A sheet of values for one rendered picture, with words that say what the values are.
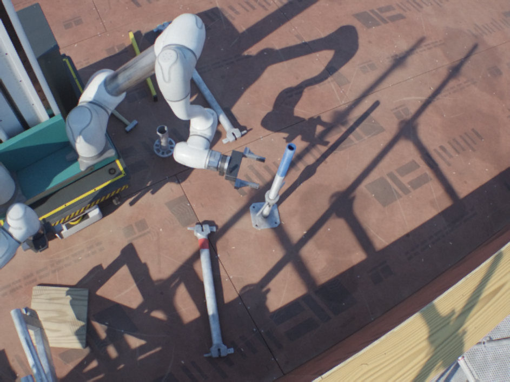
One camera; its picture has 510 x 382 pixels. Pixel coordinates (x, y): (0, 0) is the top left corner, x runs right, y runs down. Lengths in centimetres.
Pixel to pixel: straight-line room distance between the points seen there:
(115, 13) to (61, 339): 219
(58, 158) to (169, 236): 71
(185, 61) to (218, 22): 171
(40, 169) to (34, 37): 60
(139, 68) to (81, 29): 153
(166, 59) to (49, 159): 93
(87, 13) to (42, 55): 142
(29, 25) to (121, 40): 110
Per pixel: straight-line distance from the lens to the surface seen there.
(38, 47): 198
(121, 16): 323
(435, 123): 307
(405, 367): 167
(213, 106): 262
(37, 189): 208
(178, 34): 152
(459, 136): 312
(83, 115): 187
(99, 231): 238
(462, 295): 182
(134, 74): 176
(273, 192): 204
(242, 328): 222
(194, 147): 191
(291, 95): 279
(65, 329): 230
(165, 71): 143
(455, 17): 400
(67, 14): 336
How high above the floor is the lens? 220
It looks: 65 degrees down
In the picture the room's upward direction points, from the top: 20 degrees clockwise
